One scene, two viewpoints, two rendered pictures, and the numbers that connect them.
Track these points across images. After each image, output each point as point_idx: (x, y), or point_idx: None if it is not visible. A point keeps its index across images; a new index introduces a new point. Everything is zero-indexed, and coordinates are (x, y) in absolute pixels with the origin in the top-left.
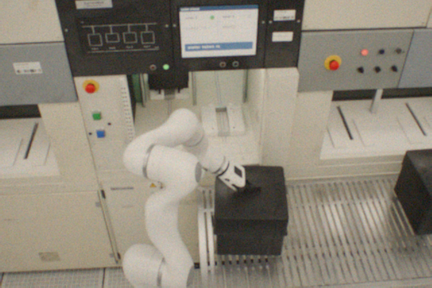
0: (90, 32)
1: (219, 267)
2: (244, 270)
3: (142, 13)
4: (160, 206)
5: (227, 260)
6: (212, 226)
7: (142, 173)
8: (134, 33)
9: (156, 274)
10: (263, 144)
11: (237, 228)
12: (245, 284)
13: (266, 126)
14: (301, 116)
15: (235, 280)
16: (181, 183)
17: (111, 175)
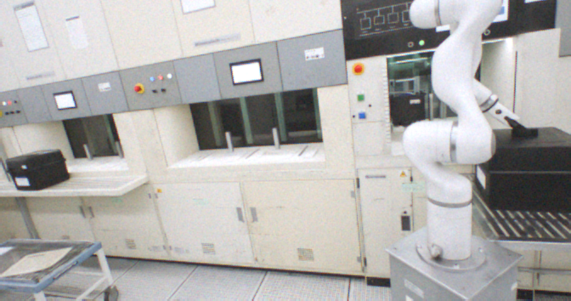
0: (362, 17)
1: (498, 218)
2: (535, 222)
3: None
4: (456, 36)
5: (505, 214)
6: None
7: (434, 7)
8: (397, 13)
9: (449, 133)
10: (521, 116)
11: (518, 164)
12: (544, 231)
13: (523, 93)
14: (562, 87)
15: (528, 228)
16: None
17: (366, 161)
